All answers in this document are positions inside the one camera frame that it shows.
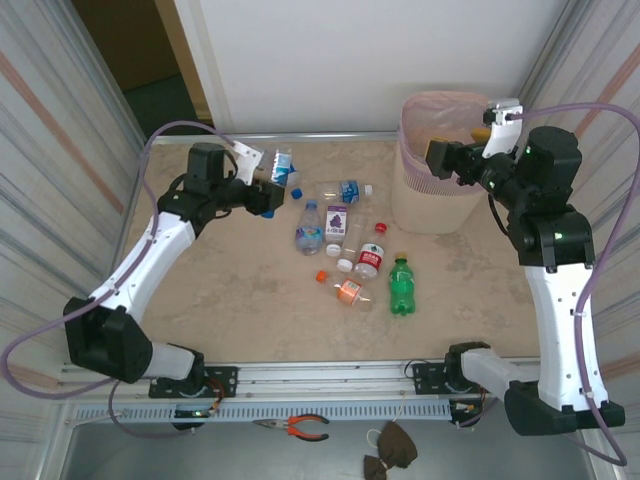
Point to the clear bottle pale-blue label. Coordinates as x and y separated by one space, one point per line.
268 215

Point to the small clear bottle dark-blue label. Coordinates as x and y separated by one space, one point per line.
283 166

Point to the clear bottle rainbow label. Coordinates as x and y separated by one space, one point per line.
308 232

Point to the purple grape label bottle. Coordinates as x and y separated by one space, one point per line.
336 221

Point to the clear bottle blue label white cap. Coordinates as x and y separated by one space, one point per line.
348 191

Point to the unlabelled clear bottle white cap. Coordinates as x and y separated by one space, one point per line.
356 232

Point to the red label water bottle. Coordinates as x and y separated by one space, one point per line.
370 257

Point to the orange label clear bottle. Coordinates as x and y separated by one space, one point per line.
348 292

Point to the green soda bottle yellow cap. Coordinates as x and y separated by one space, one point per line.
402 290

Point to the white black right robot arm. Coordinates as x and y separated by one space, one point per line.
560 325

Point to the pink plastic bin liner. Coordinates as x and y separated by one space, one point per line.
425 115

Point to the beige plastic bin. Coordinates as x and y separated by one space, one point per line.
430 210

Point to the brown wooden door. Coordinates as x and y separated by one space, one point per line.
125 40

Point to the small circuit board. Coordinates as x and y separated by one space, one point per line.
465 409
192 414

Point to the grey metal shelf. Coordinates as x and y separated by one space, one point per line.
200 455

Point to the large brown fabric pouch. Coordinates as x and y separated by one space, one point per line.
395 445

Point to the white door frame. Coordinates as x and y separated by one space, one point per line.
210 75

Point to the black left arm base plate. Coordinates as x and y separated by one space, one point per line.
227 382

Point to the wide aluminium base rail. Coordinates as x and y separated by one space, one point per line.
325 380

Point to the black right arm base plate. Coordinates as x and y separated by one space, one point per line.
425 377

